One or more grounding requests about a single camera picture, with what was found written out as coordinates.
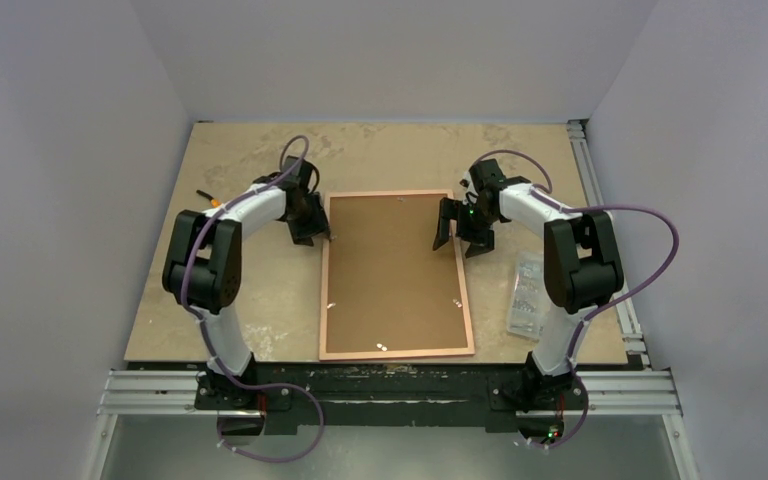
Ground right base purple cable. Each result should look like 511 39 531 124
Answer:
519 374 591 452

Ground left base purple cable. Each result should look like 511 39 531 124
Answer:
216 384 326 465

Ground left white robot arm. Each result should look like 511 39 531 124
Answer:
161 156 331 409

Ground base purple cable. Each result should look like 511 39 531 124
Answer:
216 384 326 465
519 374 591 452

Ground pink picture frame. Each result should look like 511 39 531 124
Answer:
318 190 477 362

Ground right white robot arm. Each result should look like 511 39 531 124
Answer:
432 159 624 407

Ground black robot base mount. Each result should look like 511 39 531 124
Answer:
194 361 589 444

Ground orange handled pliers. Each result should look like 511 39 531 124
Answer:
196 189 221 208

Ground clear plastic screw box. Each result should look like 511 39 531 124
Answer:
506 251 550 340

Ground brown backing board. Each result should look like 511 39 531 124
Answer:
325 195 470 355

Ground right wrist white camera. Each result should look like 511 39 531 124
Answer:
459 171 472 191

